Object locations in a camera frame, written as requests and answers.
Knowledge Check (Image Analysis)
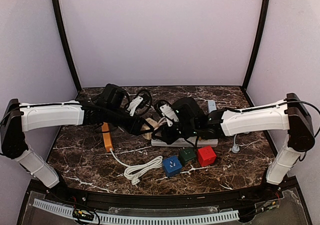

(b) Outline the beige cube socket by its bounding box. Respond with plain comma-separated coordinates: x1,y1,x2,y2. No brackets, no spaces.
141,117,159,140

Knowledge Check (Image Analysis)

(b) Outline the dark green cube socket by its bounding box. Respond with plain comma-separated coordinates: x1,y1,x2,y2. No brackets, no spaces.
178,147,197,167

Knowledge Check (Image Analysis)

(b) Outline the orange power strip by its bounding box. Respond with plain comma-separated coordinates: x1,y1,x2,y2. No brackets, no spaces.
101,122,114,153

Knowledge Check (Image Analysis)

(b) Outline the blue cube socket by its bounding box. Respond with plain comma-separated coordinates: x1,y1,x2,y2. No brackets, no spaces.
162,156,183,178

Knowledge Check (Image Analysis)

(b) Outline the white power cable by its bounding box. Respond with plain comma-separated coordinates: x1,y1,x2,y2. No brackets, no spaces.
109,148,164,187

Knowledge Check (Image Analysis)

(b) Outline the red cube socket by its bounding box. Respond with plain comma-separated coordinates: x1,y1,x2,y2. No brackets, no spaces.
197,146,217,167

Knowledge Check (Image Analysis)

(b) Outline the light blue plug cable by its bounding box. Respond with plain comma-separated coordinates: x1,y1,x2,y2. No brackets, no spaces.
230,131,251,154

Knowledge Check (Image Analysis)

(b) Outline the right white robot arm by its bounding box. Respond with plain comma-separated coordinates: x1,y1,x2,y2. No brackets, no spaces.
151,92,320,185

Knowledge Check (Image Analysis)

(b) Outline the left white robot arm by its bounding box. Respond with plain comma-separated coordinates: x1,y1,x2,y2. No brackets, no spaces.
0,98,154,189

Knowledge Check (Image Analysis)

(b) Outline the white power strip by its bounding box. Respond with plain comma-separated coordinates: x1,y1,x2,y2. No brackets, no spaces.
151,137,219,148

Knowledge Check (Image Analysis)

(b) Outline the grey blue power strip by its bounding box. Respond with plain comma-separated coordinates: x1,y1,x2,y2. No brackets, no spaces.
207,100,217,113

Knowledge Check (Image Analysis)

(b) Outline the small circuit board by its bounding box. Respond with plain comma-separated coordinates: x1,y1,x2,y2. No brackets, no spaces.
72,209,95,222

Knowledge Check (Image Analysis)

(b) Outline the white slotted cable duct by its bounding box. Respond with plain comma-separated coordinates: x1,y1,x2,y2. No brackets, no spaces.
32,198,240,225

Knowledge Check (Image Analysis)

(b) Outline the left black frame post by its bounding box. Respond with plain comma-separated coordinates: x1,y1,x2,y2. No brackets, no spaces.
51,0,82,93

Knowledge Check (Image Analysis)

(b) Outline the black frame post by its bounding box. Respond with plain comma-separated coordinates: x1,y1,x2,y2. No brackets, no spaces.
241,0,270,91
51,0,82,93

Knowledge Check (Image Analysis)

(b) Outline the right black frame post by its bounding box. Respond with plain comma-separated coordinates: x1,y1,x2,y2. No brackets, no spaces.
241,0,270,91

